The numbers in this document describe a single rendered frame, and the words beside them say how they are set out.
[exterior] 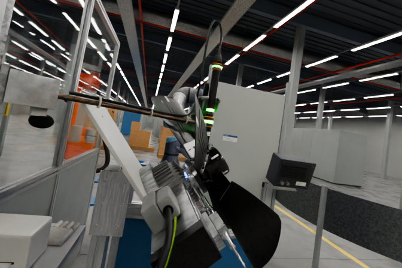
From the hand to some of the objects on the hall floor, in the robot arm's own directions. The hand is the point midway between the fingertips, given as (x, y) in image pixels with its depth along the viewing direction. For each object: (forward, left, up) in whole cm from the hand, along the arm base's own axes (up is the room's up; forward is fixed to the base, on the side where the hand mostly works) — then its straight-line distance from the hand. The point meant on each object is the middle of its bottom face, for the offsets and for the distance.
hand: (213, 97), depth 91 cm
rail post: (-36, -37, -147) cm, 156 cm away
